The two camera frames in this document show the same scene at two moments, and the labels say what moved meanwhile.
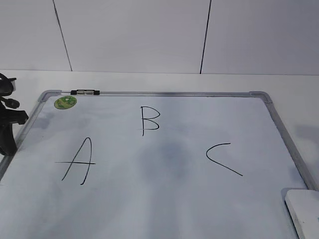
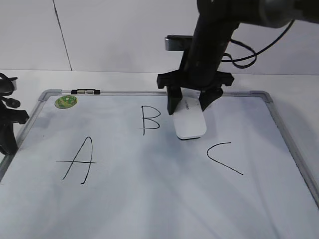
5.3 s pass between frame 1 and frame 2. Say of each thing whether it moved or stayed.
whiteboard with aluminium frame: stayed
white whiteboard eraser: moved
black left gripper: stayed
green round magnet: stayed
